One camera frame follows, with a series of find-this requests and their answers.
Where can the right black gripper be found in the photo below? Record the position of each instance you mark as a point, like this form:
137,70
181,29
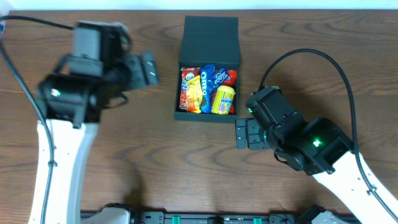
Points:
249,134

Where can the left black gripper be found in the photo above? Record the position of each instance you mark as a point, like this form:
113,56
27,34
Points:
149,68

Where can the Hello Panda biscuit box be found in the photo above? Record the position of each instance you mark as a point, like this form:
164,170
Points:
187,74

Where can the yellow Julie's biscuit packet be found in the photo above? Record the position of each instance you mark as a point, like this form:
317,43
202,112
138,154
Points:
194,95

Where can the dark green box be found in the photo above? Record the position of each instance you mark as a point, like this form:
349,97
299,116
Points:
209,40

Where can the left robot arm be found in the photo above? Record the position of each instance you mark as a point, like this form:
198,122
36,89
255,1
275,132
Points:
71,100

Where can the yellow gum canister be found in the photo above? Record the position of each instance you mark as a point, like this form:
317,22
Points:
223,100

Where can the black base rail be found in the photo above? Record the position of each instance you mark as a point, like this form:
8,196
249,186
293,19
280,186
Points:
188,218

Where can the blue Eclipse mint tin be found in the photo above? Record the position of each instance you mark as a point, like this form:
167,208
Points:
218,78

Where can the blue Oreo cookie pack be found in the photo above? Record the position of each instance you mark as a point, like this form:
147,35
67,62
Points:
206,73

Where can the red candy bag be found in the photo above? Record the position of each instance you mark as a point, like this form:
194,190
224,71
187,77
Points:
230,82

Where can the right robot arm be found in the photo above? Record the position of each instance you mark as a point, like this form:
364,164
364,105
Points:
318,148

